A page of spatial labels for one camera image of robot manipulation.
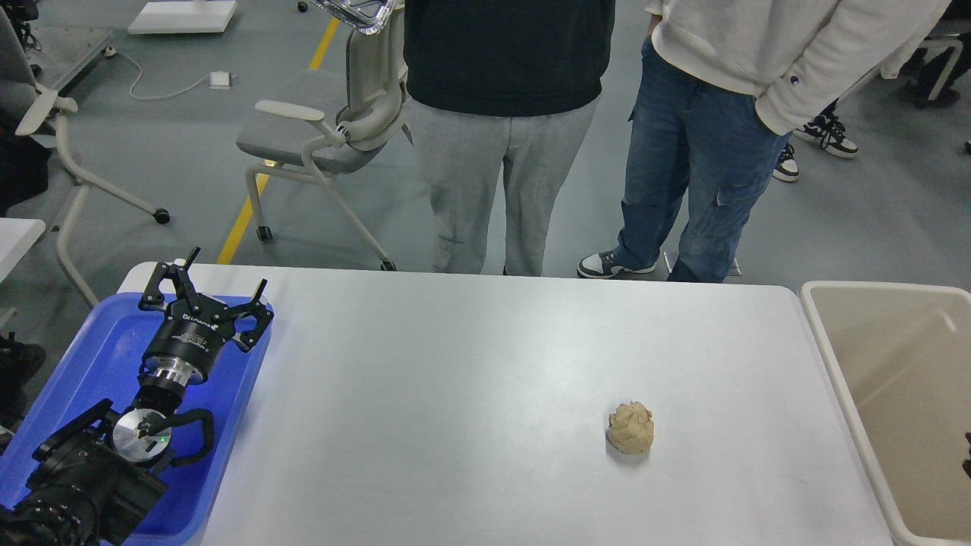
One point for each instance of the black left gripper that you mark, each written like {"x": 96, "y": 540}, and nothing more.
{"x": 194, "y": 329}

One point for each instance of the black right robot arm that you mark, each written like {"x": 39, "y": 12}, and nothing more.
{"x": 966, "y": 464}

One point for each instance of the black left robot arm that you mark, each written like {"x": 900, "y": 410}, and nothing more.
{"x": 128, "y": 441}

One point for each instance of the blue plastic tray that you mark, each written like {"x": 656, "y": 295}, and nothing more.
{"x": 102, "y": 363}

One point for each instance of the black shoe lower left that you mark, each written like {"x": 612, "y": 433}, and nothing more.
{"x": 19, "y": 364}

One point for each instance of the white side table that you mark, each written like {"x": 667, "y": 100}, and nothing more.
{"x": 17, "y": 237}

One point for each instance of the grey office chair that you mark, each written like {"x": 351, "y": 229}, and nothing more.
{"x": 322, "y": 124}

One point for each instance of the black bag at left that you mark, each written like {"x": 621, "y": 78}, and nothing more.
{"x": 24, "y": 169}

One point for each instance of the white flat platform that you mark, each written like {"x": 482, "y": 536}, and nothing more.
{"x": 176, "y": 17}

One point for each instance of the grey floor cart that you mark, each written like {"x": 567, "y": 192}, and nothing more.
{"x": 66, "y": 52}

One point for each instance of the shiny metal tray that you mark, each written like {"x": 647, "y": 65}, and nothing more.
{"x": 366, "y": 17}

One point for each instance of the person in grey sweatpants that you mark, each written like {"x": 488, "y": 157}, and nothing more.
{"x": 501, "y": 96}

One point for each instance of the crumpled brown paper ball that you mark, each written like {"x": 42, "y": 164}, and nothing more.
{"x": 631, "y": 429}

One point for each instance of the person in blue jeans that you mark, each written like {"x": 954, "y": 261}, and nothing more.
{"x": 723, "y": 85}

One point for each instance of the person in black trousers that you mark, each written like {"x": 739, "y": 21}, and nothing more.
{"x": 828, "y": 133}

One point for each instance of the beige plastic bin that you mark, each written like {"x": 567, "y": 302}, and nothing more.
{"x": 898, "y": 356}

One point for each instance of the white power adapter with cable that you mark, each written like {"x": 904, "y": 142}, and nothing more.
{"x": 218, "y": 80}

